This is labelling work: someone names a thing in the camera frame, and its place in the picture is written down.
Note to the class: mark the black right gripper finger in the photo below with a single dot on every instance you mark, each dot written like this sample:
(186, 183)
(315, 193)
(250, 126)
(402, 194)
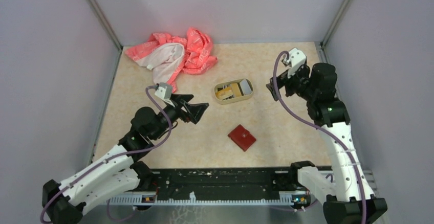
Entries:
(278, 80)
(275, 92)

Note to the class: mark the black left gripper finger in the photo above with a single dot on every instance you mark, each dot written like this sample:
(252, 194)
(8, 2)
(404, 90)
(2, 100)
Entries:
(195, 111)
(181, 98)

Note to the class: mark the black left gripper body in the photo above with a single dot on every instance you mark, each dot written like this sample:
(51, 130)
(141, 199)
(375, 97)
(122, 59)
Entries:
(173, 113)

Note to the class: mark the red card holder wallet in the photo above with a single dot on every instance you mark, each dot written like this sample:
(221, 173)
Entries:
(242, 137)

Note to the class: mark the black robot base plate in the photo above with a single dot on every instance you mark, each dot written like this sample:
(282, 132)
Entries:
(226, 184)

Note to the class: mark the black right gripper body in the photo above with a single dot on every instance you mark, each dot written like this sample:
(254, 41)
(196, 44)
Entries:
(298, 83)

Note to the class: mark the beige oval card tray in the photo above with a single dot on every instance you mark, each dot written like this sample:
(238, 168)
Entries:
(229, 92)

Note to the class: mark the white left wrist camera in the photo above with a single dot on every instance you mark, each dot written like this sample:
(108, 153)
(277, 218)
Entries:
(163, 91)

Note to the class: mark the pink white crumpled cloth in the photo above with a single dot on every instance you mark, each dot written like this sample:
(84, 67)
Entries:
(167, 55)

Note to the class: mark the white slotted cable duct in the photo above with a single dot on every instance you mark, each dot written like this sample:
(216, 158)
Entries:
(135, 199)

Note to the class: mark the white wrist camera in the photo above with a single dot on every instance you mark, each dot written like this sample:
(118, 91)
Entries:
(163, 91)
(295, 59)

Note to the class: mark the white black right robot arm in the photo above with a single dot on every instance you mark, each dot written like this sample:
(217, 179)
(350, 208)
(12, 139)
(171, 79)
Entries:
(349, 198)

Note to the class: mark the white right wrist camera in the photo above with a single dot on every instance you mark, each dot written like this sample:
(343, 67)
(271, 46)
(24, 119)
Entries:
(295, 59)

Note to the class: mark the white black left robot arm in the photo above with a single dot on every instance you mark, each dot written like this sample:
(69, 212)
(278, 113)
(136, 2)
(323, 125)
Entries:
(120, 169)

